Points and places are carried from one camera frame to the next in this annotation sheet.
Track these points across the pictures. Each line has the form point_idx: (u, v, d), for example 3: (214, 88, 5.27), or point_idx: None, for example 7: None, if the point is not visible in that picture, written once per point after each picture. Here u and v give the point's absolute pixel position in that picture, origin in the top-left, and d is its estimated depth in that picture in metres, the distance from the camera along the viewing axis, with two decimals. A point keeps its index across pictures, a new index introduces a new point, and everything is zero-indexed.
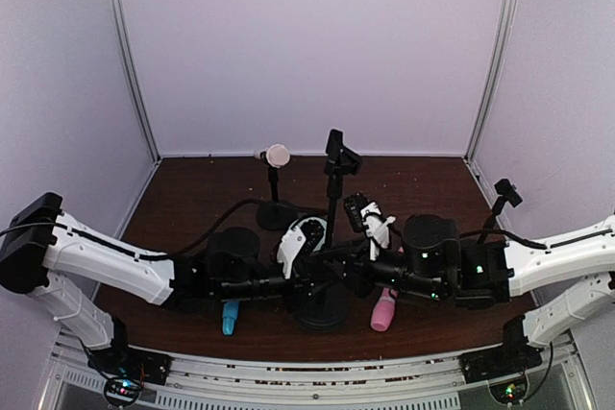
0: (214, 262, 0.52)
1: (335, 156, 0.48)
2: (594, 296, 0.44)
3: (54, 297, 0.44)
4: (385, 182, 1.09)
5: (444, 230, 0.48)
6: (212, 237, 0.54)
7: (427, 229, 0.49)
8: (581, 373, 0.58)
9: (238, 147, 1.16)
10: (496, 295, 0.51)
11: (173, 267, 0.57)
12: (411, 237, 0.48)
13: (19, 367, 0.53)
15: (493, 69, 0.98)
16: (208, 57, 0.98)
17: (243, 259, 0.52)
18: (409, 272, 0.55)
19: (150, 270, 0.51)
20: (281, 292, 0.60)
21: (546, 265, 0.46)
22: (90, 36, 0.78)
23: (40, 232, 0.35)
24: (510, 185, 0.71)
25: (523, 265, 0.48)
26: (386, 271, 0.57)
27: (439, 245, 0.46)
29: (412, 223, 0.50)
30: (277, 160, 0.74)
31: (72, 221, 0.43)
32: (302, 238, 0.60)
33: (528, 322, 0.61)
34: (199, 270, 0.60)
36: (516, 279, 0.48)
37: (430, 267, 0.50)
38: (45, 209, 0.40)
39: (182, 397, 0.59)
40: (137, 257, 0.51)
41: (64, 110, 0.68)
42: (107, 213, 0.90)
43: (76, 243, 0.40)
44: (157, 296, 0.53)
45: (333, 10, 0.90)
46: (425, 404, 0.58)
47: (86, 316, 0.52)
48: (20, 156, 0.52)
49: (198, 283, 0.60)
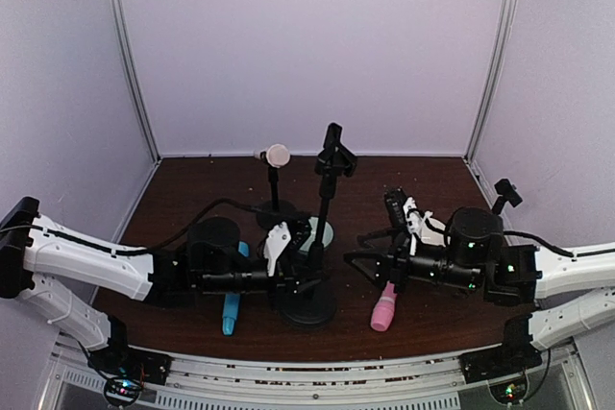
0: (194, 253, 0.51)
1: (328, 156, 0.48)
2: (608, 306, 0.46)
3: (42, 299, 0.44)
4: (385, 183, 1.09)
5: (493, 223, 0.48)
6: (193, 229, 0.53)
7: (477, 219, 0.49)
8: (580, 373, 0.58)
9: (238, 147, 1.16)
10: (524, 296, 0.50)
11: (153, 261, 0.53)
12: (460, 226, 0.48)
13: (19, 367, 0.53)
15: (493, 69, 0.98)
16: (208, 57, 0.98)
17: (223, 250, 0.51)
18: (450, 263, 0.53)
19: (128, 264, 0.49)
20: (263, 287, 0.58)
21: (571, 272, 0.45)
22: (90, 37, 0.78)
23: (18, 236, 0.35)
24: (510, 185, 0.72)
25: (551, 268, 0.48)
26: (423, 263, 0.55)
27: (487, 236, 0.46)
29: (461, 214, 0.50)
30: (277, 160, 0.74)
31: (49, 223, 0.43)
32: (288, 236, 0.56)
33: (535, 322, 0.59)
34: (180, 263, 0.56)
36: (543, 282, 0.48)
37: (472, 257, 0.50)
38: (22, 214, 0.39)
39: (182, 397, 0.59)
40: (113, 253, 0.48)
41: (64, 110, 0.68)
42: (107, 213, 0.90)
43: (51, 243, 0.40)
44: (138, 292, 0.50)
45: (333, 10, 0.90)
46: (425, 404, 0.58)
47: (79, 317, 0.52)
48: (19, 156, 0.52)
49: (179, 277, 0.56)
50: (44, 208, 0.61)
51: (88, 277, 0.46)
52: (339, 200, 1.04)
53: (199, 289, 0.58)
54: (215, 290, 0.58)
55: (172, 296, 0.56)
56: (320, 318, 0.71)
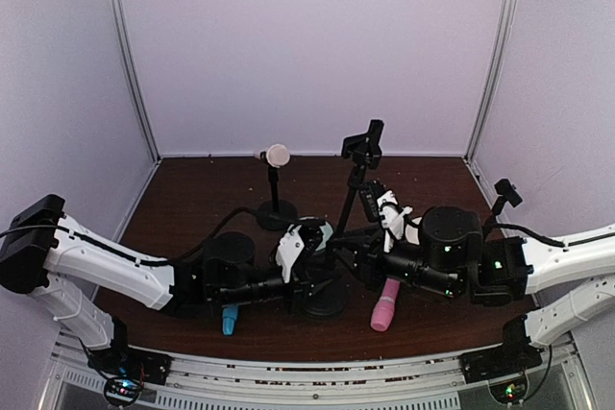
0: (209, 268, 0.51)
1: (356, 140, 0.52)
2: (600, 298, 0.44)
3: (54, 296, 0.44)
4: (385, 183, 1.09)
5: (470, 226, 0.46)
6: (207, 243, 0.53)
7: (450, 221, 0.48)
8: (581, 373, 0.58)
9: (238, 146, 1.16)
10: (512, 290, 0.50)
11: (173, 273, 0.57)
12: (433, 229, 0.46)
13: (20, 368, 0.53)
15: (493, 68, 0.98)
16: (207, 57, 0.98)
17: (236, 266, 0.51)
18: (426, 266, 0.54)
19: (150, 275, 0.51)
20: (281, 292, 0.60)
21: (563, 263, 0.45)
22: (90, 36, 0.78)
23: (41, 233, 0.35)
24: (510, 185, 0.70)
25: (537, 262, 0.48)
26: (398, 262, 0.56)
27: (461, 239, 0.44)
29: (431, 217, 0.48)
30: (277, 159, 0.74)
31: (73, 225, 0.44)
32: (300, 244, 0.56)
33: (531, 323, 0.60)
34: (198, 277, 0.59)
36: (534, 276, 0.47)
37: (451, 261, 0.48)
38: (48, 211, 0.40)
39: (182, 397, 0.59)
40: (138, 262, 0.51)
41: (63, 110, 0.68)
42: (107, 213, 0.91)
43: (78, 247, 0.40)
44: (156, 301, 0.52)
45: (332, 9, 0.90)
46: (425, 404, 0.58)
47: (86, 316, 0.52)
48: (20, 156, 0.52)
49: (195, 288, 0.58)
50: None
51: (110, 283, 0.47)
52: (339, 201, 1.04)
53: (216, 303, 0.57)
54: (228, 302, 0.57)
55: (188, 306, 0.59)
56: (330, 312, 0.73)
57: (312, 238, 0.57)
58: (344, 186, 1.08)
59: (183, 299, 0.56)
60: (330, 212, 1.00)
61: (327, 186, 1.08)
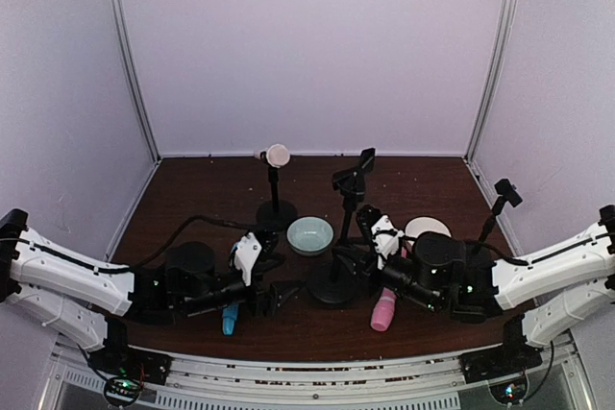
0: (171, 277, 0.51)
1: (344, 177, 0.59)
2: (591, 296, 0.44)
3: (30, 301, 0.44)
4: (385, 183, 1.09)
5: (455, 251, 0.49)
6: (170, 253, 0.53)
7: (437, 245, 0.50)
8: (581, 374, 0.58)
9: (238, 147, 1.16)
10: (487, 309, 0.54)
11: (134, 278, 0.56)
12: (424, 252, 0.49)
13: (21, 368, 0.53)
15: (493, 68, 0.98)
16: (207, 57, 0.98)
17: (197, 277, 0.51)
18: (414, 281, 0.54)
19: (109, 282, 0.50)
20: (243, 296, 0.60)
21: (528, 280, 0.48)
22: (90, 36, 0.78)
23: (3, 248, 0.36)
24: (510, 184, 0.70)
25: (504, 279, 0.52)
26: (391, 276, 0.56)
27: (448, 264, 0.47)
29: (424, 241, 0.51)
30: (277, 160, 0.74)
31: (35, 235, 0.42)
32: (258, 246, 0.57)
33: (528, 322, 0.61)
34: (160, 282, 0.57)
36: (502, 296, 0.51)
37: (436, 282, 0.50)
38: (12, 226, 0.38)
39: (182, 397, 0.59)
40: (96, 271, 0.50)
41: (63, 111, 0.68)
42: (107, 213, 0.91)
43: (36, 258, 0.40)
44: (117, 307, 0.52)
45: (332, 8, 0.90)
46: (425, 403, 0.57)
47: (70, 318, 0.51)
48: (20, 157, 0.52)
49: (158, 295, 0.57)
50: (42, 208, 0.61)
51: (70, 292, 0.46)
52: (339, 201, 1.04)
53: (178, 311, 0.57)
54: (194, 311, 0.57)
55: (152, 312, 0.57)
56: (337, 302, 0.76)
57: (269, 239, 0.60)
58: None
59: (141, 305, 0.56)
60: (330, 212, 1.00)
61: (327, 186, 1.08)
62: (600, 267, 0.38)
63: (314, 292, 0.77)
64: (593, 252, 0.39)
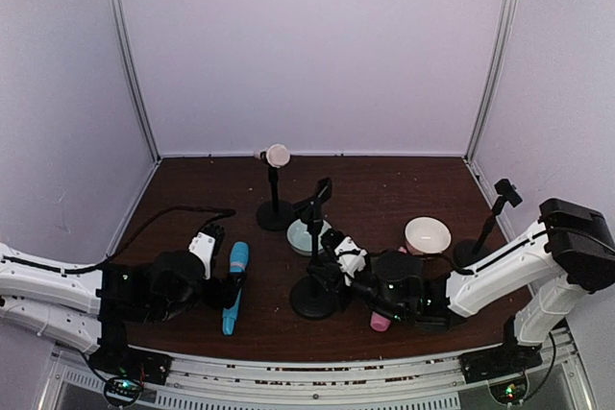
0: (159, 280, 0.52)
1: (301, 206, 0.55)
2: (559, 292, 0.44)
3: (16, 312, 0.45)
4: (385, 183, 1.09)
5: (411, 264, 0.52)
6: (163, 257, 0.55)
7: (394, 260, 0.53)
8: (581, 374, 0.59)
9: (238, 147, 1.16)
10: (449, 321, 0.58)
11: (104, 275, 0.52)
12: (383, 268, 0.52)
13: (21, 369, 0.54)
15: (493, 69, 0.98)
16: (207, 57, 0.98)
17: (188, 282, 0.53)
18: (379, 295, 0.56)
19: (77, 282, 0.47)
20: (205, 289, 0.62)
21: (477, 287, 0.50)
22: (90, 36, 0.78)
23: None
24: (511, 185, 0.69)
25: (459, 288, 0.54)
26: (361, 289, 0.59)
27: (405, 278, 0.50)
29: (382, 258, 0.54)
30: (276, 160, 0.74)
31: (4, 248, 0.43)
32: (212, 239, 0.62)
33: (514, 322, 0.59)
34: (132, 277, 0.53)
36: (455, 303, 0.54)
37: (398, 295, 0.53)
38: None
39: (183, 397, 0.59)
40: (63, 272, 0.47)
41: (62, 112, 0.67)
42: (107, 213, 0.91)
43: (5, 269, 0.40)
44: (91, 306, 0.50)
45: (332, 8, 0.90)
46: (425, 404, 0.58)
47: (60, 321, 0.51)
48: (19, 157, 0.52)
49: (134, 288, 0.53)
50: (42, 208, 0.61)
51: (44, 297, 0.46)
52: (339, 200, 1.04)
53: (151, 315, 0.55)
54: (169, 313, 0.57)
55: (123, 309, 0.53)
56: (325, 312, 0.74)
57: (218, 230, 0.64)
58: (344, 186, 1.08)
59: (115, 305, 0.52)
60: (329, 212, 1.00)
61: None
62: (539, 265, 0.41)
63: (296, 304, 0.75)
64: (532, 252, 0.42)
